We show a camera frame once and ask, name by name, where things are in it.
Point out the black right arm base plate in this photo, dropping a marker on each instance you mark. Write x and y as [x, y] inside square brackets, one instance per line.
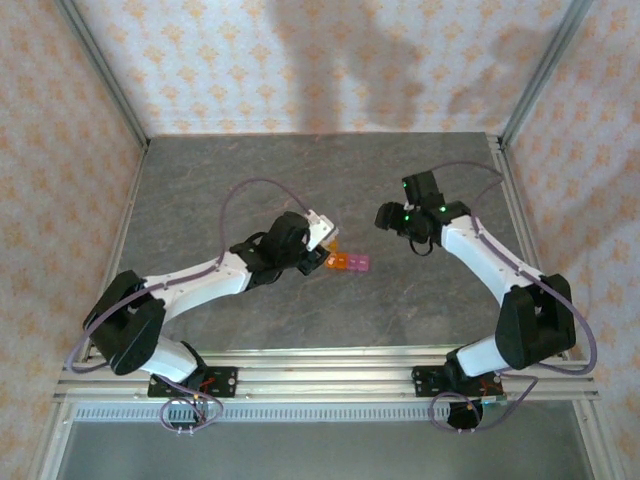
[425, 382]

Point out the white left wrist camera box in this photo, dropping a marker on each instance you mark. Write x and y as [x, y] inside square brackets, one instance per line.
[320, 232]

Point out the aluminium table side rail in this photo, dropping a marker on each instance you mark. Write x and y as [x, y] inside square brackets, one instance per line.
[131, 200]
[512, 190]

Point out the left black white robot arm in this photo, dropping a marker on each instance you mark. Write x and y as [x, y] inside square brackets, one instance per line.
[200, 280]

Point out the aluminium frame post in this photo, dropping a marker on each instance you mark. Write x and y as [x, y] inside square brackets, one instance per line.
[544, 75]
[108, 75]

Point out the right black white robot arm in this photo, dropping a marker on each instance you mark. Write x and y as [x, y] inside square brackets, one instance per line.
[480, 260]

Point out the small circuit board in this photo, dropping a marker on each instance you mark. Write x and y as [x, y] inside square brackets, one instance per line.
[495, 400]

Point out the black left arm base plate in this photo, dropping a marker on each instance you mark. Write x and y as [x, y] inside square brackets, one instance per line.
[225, 382]

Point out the long aluminium mounting rail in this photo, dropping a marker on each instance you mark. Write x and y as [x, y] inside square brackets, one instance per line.
[325, 375]

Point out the orange and pink pill organizer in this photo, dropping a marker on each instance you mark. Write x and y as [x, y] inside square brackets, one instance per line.
[352, 262]

